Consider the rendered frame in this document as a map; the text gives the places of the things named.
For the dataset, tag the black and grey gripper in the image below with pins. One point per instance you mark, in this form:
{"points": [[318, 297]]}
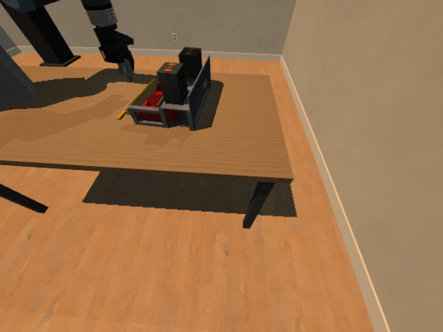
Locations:
{"points": [[115, 50]]}

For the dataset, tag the yellow long bar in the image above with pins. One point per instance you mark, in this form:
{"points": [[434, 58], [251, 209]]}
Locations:
{"points": [[123, 113]]}

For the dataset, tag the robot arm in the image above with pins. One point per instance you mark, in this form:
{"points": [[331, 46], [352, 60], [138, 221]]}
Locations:
{"points": [[100, 12]]}

